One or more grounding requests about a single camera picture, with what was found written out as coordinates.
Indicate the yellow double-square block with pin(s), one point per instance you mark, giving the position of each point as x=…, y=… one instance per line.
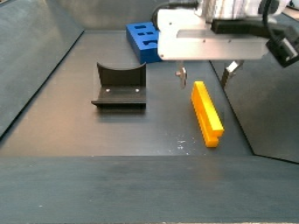
x=211, y=127

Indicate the blue foam shape board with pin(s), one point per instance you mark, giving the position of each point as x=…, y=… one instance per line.
x=142, y=36

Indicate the black curved holder stand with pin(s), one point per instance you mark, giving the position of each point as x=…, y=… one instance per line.
x=122, y=86

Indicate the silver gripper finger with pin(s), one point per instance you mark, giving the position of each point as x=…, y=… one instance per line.
x=230, y=70
x=182, y=73

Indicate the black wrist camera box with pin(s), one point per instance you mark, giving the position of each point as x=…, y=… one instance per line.
x=281, y=35

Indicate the white metal gripper body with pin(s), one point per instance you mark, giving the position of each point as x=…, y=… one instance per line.
x=187, y=39

